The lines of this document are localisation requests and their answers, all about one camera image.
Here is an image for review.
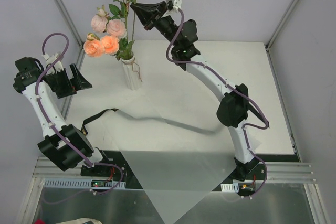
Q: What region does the black ribbon gold lettering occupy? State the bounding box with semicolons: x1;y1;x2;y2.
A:
81;108;224;135

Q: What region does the white wrapping paper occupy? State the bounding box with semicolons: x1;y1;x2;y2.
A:
101;98;236;223

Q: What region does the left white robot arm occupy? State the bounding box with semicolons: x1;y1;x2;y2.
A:
13;53;111;176

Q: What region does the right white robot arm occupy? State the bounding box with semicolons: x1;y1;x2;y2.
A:
131;1;269;181

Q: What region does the white ribbed vase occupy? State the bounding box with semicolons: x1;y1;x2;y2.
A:
121;56;142;91

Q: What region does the beige cloth bag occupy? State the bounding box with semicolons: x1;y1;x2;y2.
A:
61;218;102;224

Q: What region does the red object at bottom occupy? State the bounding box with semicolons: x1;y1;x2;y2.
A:
34;219;46;224

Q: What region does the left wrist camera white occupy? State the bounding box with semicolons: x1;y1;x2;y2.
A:
43;52;64;74

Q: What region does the left aluminium frame post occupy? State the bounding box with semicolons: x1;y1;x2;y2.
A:
54;0;84;49

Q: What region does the aluminium frame post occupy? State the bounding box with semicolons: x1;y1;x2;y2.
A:
265;0;301;51
54;0;84;49

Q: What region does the left white cable duct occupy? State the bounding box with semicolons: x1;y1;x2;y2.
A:
44;178;126;190

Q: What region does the white cable duct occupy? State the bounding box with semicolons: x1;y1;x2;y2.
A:
220;183;239;193
44;178;126;190

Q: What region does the right aluminium frame post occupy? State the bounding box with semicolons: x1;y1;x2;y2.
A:
265;0;301;51

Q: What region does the right white cable duct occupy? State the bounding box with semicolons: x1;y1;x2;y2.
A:
220;183;239;193

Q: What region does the aluminium front rail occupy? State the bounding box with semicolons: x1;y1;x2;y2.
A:
32;157;317;184

